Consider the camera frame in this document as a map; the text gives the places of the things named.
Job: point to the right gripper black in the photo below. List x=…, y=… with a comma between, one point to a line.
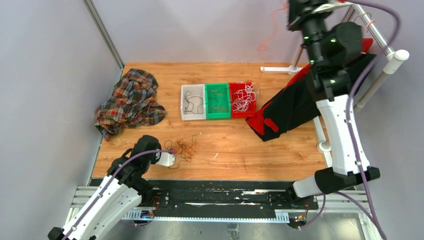
x=300, y=11

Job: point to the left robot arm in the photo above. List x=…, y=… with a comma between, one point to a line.
x=122, y=189

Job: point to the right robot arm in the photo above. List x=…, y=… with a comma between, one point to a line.
x=331, y=89

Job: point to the pink hanger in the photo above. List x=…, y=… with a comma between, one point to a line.
x=368, y=20

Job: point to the black garment on hanger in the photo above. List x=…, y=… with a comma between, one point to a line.
x=291, y=106

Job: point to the red bin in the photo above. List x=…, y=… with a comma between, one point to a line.
x=243, y=99

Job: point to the clothes rack metal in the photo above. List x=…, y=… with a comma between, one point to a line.
x=389, y=65

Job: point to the red garment on hanger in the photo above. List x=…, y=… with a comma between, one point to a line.
x=265, y=124

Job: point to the green bin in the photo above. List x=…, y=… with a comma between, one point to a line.
x=217, y=101

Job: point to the white bin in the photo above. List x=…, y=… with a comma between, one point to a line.
x=192, y=102

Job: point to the plaid cloth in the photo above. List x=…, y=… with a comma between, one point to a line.
x=132, y=104

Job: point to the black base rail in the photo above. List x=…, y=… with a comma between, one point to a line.
x=221, y=201

